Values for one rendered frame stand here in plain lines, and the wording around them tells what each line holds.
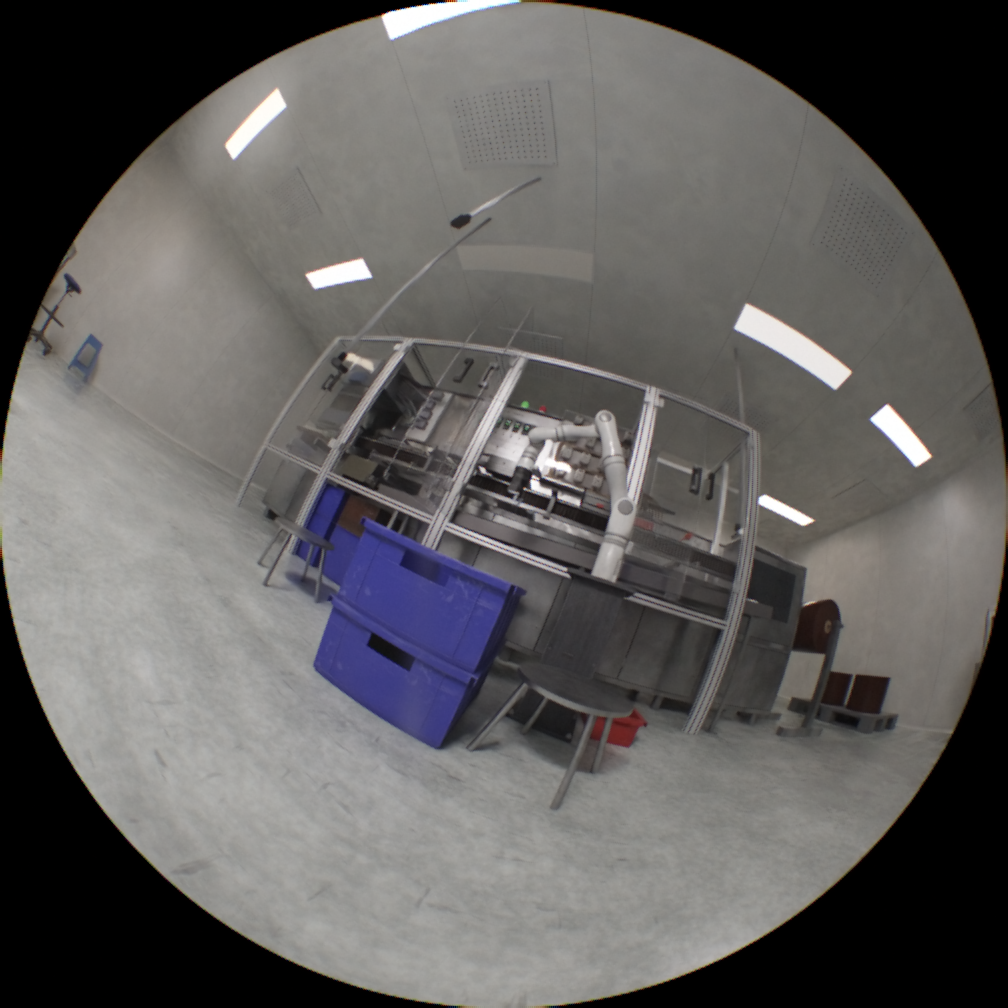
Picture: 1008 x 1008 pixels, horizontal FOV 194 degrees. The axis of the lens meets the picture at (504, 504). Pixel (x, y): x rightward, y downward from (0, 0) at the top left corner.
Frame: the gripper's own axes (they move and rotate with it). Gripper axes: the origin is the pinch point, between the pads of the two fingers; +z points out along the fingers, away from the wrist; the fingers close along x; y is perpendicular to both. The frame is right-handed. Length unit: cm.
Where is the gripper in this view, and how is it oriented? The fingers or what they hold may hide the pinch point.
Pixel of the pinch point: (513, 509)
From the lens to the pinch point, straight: 121.3
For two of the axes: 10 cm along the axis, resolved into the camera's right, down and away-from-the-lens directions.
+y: -8.8, -2.6, 4.0
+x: -2.9, -3.7, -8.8
